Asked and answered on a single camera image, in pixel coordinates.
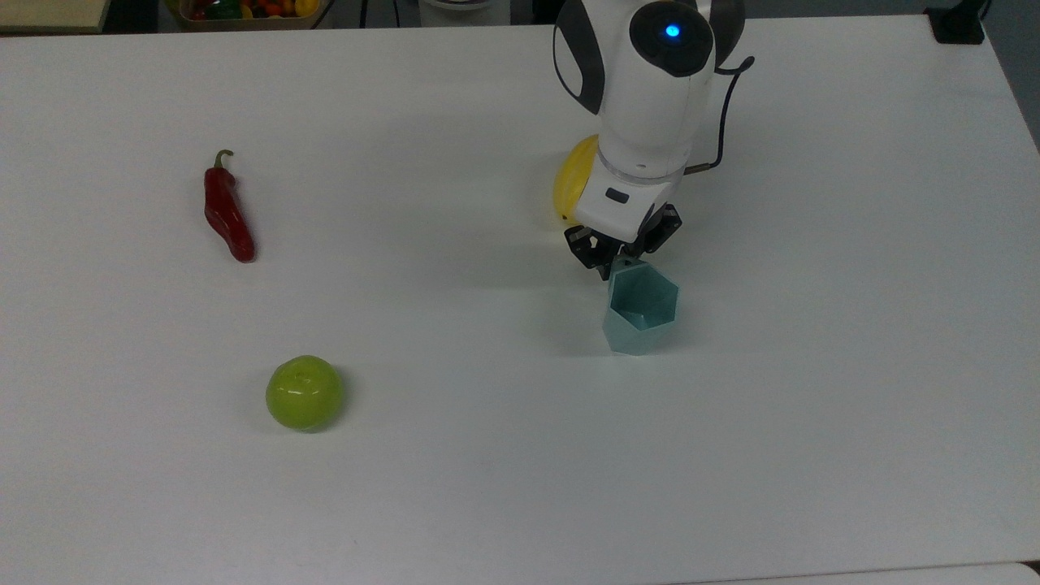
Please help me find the yellow striped melon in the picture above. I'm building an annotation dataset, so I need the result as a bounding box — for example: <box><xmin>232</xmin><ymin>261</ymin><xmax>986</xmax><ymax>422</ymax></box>
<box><xmin>553</xmin><ymin>134</ymin><xmax>602</xmax><ymax>228</ymax></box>

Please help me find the red chili pepper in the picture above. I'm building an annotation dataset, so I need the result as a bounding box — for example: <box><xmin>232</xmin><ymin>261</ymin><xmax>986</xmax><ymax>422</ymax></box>
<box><xmin>203</xmin><ymin>149</ymin><xmax>257</xmax><ymax>263</ymax></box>

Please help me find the black stand base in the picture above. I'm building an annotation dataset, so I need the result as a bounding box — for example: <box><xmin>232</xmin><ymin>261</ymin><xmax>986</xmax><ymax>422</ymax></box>
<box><xmin>925</xmin><ymin>0</ymin><xmax>990</xmax><ymax>46</ymax></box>

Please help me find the teal hexagonal plastic mug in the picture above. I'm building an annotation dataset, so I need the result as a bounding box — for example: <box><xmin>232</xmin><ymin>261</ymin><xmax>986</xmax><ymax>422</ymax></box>
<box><xmin>602</xmin><ymin>256</ymin><xmax>680</xmax><ymax>356</ymax></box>

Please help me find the light wooden table edge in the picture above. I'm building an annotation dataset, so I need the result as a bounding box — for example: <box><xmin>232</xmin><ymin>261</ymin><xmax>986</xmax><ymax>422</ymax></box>
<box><xmin>0</xmin><ymin>0</ymin><xmax>111</xmax><ymax>34</ymax></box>

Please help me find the bin of toy fruits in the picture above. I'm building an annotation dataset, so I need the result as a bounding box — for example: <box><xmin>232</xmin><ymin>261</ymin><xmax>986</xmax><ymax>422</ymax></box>
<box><xmin>167</xmin><ymin>0</ymin><xmax>330</xmax><ymax>32</ymax></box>

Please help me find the green apple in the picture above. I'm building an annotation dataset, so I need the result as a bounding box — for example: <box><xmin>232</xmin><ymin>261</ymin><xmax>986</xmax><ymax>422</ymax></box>
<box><xmin>265</xmin><ymin>355</ymin><xmax>345</xmax><ymax>432</ymax></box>

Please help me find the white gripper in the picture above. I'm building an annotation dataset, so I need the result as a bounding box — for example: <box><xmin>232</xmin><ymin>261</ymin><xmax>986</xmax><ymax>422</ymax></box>
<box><xmin>565</xmin><ymin>165</ymin><xmax>683</xmax><ymax>282</ymax></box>

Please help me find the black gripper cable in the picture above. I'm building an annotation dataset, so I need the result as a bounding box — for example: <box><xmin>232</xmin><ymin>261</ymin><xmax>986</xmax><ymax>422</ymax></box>
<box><xmin>685</xmin><ymin>55</ymin><xmax>756</xmax><ymax>176</ymax></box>

